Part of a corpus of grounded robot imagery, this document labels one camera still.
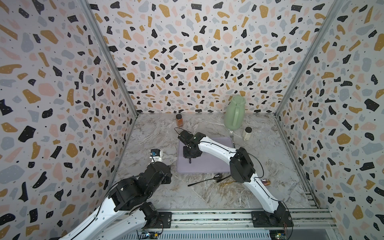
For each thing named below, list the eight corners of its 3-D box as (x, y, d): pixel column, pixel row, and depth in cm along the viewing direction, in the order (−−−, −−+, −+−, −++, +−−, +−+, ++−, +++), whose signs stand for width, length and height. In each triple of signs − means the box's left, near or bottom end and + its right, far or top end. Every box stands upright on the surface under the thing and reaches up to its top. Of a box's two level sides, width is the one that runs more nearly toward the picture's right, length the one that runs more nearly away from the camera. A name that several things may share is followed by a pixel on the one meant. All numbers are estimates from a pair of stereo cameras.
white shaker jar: (242, 140, 108) (246, 132, 100) (241, 135, 111) (244, 126, 103) (249, 140, 108) (252, 132, 100) (247, 135, 111) (251, 126, 103)
